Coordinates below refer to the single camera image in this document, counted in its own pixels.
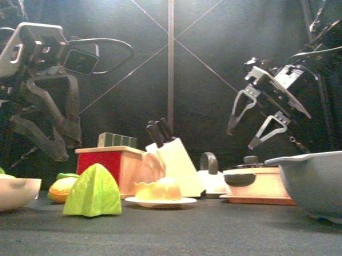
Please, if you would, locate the wooden pot lid black knob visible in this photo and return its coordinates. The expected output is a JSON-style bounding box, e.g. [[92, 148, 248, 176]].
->
[[221, 155, 281, 175]]

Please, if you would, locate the green toy in bowl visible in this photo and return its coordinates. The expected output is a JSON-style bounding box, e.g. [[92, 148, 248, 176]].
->
[[0, 167, 17, 179]]

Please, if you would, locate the green ridged block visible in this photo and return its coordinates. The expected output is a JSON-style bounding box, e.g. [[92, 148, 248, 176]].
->
[[96, 131, 138, 149]]

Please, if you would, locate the wooden board with pan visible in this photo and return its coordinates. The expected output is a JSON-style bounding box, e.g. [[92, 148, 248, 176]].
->
[[218, 168, 297, 206]]

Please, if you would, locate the orange toy fruit green leaf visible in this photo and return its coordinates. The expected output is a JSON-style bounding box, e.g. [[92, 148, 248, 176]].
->
[[46, 172, 81, 205]]

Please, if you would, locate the white bowl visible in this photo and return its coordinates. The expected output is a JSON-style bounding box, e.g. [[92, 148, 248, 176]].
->
[[0, 175, 42, 213]]

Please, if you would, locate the grey bowl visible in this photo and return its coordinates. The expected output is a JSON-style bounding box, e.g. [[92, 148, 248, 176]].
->
[[263, 150, 342, 225]]

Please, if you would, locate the white toy kettle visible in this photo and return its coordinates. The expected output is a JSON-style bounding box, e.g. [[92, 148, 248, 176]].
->
[[196, 151, 231, 199]]

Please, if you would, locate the red wooden box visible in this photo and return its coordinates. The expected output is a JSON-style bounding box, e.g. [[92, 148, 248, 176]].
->
[[73, 145, 166, 198]]

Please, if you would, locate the white knife block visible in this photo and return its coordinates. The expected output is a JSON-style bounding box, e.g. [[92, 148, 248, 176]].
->
[[144, 136, 206, 198]]

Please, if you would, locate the white plate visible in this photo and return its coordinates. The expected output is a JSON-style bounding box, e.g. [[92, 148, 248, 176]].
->
[[122, 196, 198, 210]]

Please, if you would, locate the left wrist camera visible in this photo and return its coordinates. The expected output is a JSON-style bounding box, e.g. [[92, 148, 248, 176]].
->
[[62, 48, 100, 76]]

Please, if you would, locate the black knife handle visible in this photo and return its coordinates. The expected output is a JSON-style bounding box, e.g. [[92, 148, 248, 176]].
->
[[152, 120, 169, 143], [158, 117, 176, 142], [144, 123, 165, 148]]

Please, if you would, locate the black looped cable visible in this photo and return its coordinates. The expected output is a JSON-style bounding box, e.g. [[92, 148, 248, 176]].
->
[[65, 37, 136, 76]]

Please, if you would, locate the metal frame pole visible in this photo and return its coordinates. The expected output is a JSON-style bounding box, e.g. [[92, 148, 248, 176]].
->
[[166, 0, 176, 135]]

